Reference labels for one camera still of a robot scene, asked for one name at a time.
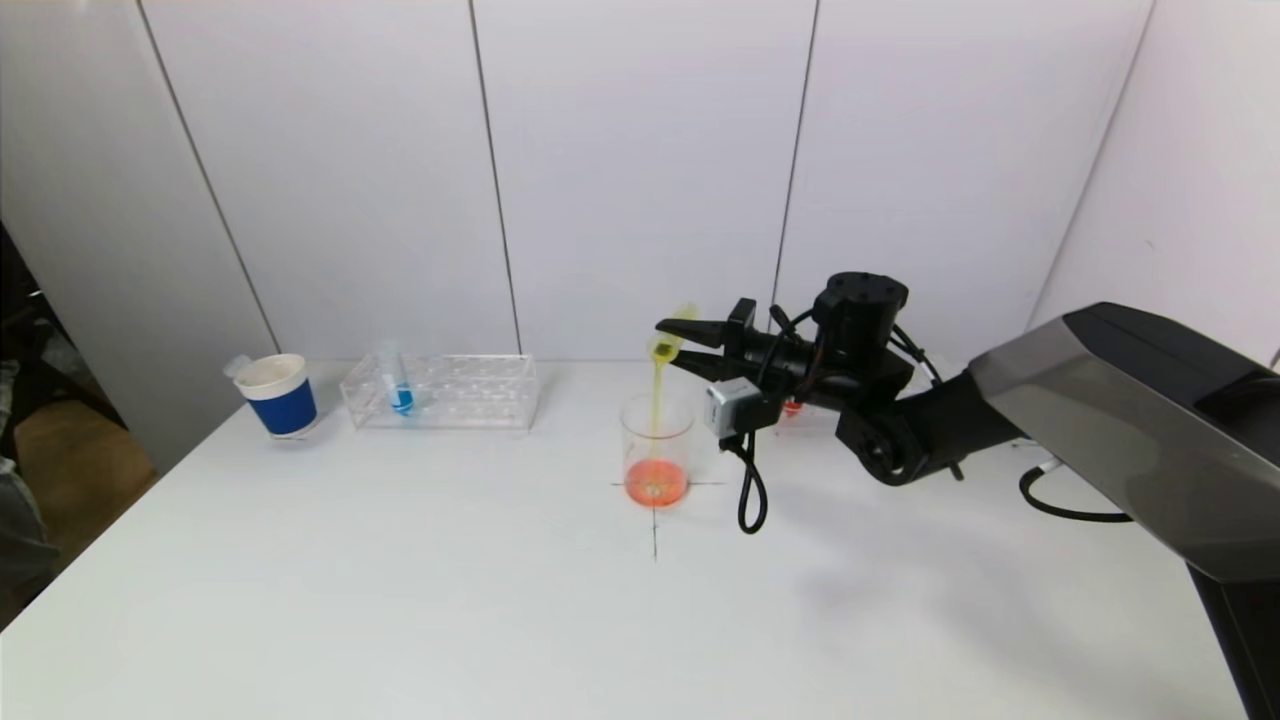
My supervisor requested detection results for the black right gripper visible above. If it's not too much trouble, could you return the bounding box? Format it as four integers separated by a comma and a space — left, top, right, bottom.
654, 297, 815, 390

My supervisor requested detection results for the yellow pigment test tube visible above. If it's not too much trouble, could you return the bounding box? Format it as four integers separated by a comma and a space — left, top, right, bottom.
648, 303, 699, 366

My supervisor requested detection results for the clear glass beaker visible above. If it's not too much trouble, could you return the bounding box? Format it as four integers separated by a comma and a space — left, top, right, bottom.
619, 396, 694, 509

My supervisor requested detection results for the blue pigment test tube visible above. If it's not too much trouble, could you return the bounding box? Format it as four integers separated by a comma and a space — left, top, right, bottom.
378, 342, 418, 419

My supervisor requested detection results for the blue white paper cup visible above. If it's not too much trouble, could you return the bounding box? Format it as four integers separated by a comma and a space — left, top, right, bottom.
236, 355, 321, 442

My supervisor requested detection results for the grey trouser leg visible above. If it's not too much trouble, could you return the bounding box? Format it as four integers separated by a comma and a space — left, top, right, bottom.
0, 360, 63, 603

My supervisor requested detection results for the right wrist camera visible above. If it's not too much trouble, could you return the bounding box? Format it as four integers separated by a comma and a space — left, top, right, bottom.
705, 377, 764, 438

